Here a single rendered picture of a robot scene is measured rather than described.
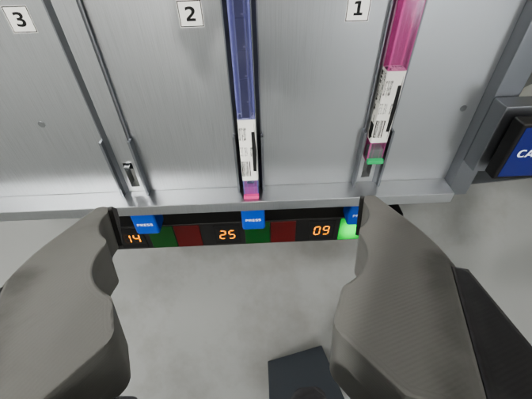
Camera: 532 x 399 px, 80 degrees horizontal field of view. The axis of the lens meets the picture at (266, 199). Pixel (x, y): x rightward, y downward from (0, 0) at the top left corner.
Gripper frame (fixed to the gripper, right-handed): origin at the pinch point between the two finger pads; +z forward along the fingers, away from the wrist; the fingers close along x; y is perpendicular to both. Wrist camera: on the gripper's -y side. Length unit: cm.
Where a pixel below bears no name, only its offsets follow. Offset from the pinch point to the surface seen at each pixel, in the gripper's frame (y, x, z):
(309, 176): 6.6, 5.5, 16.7
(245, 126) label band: 0.6, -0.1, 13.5
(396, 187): 7.7, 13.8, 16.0
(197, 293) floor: 68, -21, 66
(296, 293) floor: 69, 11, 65
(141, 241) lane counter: 15.4, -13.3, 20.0
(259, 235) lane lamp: 15.3, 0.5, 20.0
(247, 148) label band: 2.6, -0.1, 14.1
